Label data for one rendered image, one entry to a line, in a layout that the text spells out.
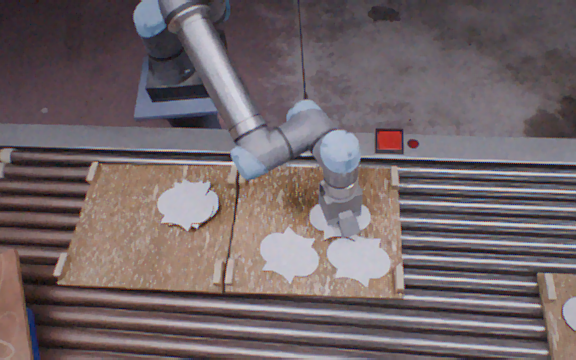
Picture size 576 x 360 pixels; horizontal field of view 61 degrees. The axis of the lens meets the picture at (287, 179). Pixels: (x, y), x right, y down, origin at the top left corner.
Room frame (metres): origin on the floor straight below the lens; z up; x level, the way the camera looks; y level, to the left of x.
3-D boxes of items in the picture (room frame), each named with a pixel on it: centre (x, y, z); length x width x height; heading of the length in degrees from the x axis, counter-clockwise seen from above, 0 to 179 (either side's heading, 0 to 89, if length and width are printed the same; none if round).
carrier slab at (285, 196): (0.53, -0.05, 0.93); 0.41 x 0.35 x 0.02; 78
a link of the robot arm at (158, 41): (1.16, 0.29, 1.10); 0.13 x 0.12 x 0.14; 113
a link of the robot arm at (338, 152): (0.54, -0.11, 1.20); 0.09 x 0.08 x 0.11; 23
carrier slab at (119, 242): (0.62, 0.36, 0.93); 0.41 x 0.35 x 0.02; 77
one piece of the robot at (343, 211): (0.51, -0.11, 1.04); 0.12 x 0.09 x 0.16; 9
